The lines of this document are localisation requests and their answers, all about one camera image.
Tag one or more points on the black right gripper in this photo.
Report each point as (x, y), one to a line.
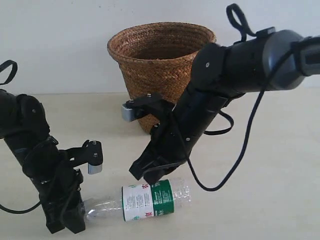
(169, 147)

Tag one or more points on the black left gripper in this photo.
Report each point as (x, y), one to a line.
(43, 163)

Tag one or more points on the clear plastic bottle green label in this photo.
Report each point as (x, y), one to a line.
(140, 201)

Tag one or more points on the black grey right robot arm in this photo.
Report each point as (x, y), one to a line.
(276, 61)

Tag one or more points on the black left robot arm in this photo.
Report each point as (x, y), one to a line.
(24, 129)

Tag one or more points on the brown woven wicker basket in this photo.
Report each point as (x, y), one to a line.
(157, 57)

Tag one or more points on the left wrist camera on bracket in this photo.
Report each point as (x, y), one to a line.
(89, 153)

